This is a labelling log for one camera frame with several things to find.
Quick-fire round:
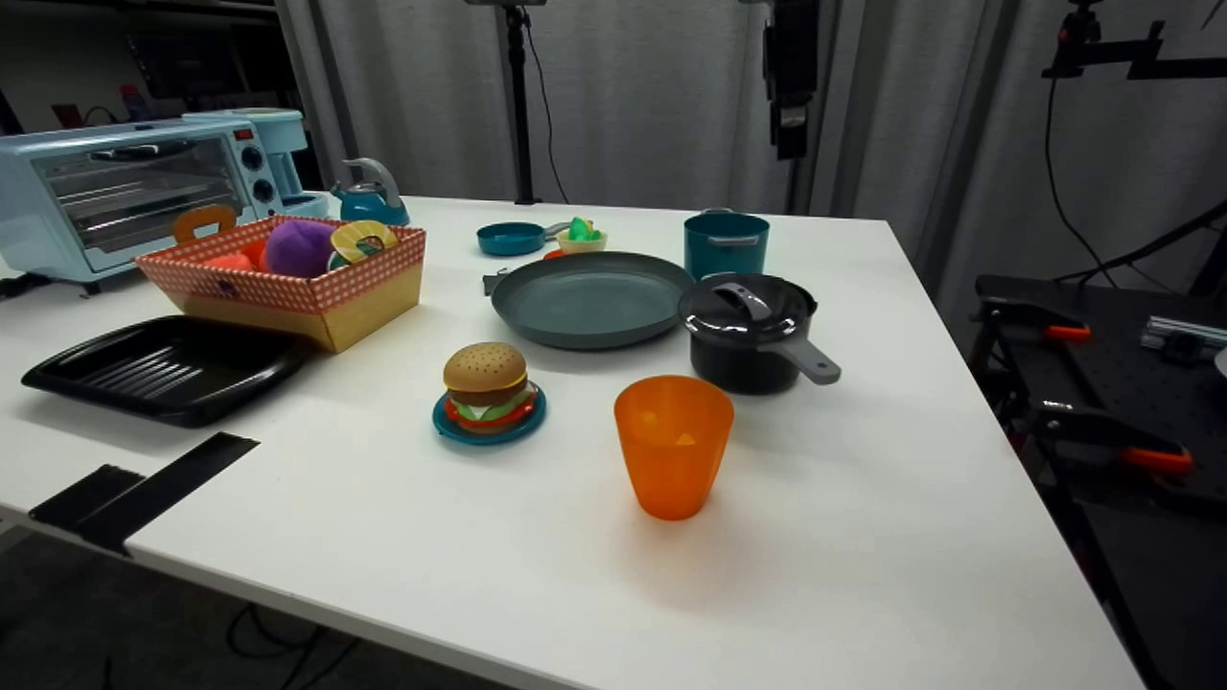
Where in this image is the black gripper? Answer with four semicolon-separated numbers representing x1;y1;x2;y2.
760;0;823;164

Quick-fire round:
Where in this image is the grey pot lid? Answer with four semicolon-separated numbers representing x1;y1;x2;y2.
684;273;819;344

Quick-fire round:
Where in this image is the blue toy pot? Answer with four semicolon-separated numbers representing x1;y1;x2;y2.
684;209;773;285

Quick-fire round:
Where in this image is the black toy pot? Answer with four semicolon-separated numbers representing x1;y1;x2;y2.
684;305;847;400

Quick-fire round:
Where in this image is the green toy piece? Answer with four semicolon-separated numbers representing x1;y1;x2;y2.
553;216;608;257

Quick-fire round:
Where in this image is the grey teal frying pan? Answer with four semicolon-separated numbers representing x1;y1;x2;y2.
478;251;694;358

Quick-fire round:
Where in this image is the black tripod pole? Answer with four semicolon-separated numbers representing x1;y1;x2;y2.
465;0;553;209

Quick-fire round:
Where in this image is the small teal bowl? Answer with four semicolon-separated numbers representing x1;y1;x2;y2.
473;220;557;262

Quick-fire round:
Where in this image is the black clamp orange tip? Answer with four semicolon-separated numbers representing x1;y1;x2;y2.
1024;394;1199;480
972;292;1099;348

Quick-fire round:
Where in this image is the orange plastic cup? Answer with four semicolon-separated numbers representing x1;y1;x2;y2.
608;374;740;527

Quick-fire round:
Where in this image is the toy hamburger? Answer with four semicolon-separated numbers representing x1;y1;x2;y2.
442;340;539;436

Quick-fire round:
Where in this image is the teal toy kettle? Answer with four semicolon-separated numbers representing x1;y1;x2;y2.
331;152;415;234

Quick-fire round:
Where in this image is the small teal saucer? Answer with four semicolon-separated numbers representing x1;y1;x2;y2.
428;388;553;453

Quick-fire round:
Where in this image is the silver grey device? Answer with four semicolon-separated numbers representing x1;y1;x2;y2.
1137;312;1227;385

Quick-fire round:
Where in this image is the purple plush toy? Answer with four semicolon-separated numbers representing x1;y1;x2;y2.
259;216;341;282

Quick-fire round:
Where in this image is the black side table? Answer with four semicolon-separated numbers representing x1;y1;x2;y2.
965;273;1227;690

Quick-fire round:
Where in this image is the red dotted cardboard basket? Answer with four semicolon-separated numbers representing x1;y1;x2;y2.
134;204;428;358

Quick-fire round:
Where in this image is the orange toy food piece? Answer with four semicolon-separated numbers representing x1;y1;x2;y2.
199;247;268;278

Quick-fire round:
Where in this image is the black grill tray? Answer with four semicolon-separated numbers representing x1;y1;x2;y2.
19;313;319;434

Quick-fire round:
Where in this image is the light blue toaster oven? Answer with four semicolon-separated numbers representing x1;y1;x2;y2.
0;106;335;287

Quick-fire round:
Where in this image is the black hanging cable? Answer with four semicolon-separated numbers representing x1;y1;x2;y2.
1038;72;1227;292

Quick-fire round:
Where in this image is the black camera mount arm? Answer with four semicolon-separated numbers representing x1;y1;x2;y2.
1038;0;1227;85

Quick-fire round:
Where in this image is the yellow toy ring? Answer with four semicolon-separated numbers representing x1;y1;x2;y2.
326;220;404;270

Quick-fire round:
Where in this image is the black floor cable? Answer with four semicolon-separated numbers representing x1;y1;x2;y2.
221;601;364;690

